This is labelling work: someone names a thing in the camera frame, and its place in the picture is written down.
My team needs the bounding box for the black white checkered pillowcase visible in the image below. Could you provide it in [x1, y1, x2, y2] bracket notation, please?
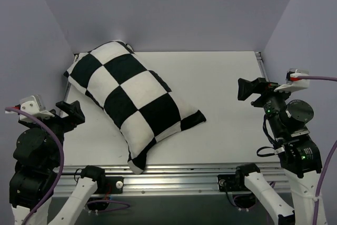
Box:
[64, 41, 206, 174]

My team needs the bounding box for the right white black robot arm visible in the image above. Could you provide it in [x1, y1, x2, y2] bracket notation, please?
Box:
[234, 76, 327, 224]

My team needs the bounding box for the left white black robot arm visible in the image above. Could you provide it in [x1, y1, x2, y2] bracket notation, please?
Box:
[5, 95, 85, 224]

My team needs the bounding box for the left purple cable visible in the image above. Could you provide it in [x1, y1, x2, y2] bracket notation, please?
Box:
[4, 106, 131, 225]

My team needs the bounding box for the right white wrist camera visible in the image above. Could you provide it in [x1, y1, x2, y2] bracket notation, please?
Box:
[274, 69, 310, 93]

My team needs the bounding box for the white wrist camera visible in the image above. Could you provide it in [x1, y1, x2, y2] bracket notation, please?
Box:
[19, 95, 54, 120]
[274, 69, 310, 93]

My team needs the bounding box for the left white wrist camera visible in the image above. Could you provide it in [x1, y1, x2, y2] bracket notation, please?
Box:
[19, 95, 54, 120]

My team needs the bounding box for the right aluminium side rail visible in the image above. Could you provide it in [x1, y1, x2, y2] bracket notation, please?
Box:
[255, 52, 269, 81]

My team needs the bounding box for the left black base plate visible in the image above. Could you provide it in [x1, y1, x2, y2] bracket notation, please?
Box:
[103, 177, 124, 194]

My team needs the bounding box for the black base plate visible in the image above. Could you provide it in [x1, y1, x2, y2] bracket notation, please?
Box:
[103, 177, 124, 194]
[217, 174, 240, 192]

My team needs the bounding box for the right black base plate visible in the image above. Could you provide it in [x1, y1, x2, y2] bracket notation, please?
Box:
[217, 174, 240, 192]

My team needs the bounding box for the aluminium front rail frame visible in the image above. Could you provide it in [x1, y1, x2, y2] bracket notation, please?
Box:
[54, 162, 290, 197]

